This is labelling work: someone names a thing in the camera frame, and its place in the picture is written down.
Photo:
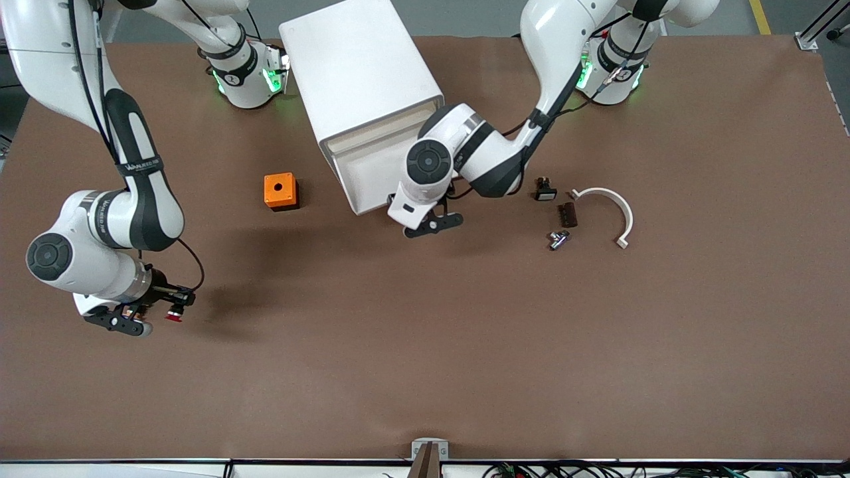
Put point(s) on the red-capped push button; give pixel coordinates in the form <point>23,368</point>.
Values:
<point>174,318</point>

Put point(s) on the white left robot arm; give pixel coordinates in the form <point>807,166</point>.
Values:
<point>558,26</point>

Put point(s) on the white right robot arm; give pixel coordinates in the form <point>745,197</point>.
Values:
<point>40,60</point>

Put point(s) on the white drawer cabinet housing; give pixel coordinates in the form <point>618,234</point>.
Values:
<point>358,60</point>

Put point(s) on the orange box with round hole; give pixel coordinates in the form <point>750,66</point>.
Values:
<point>271,196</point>

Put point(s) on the chrome metal fitting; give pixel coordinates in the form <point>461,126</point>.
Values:
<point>558,240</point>

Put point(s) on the dark brown rectangular block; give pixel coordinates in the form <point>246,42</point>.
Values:
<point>568,215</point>

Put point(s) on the brown wooden strip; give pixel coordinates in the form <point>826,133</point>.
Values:
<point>428,465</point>

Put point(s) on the black switch with white cap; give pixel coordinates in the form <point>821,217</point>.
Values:
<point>546,194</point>

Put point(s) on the white table edge rail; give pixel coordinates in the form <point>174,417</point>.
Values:
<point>133,470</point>

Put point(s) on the grey metal table bracket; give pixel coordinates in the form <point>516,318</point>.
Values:
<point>415,451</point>

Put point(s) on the aluminium frame profile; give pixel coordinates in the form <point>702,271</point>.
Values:
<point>807,41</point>

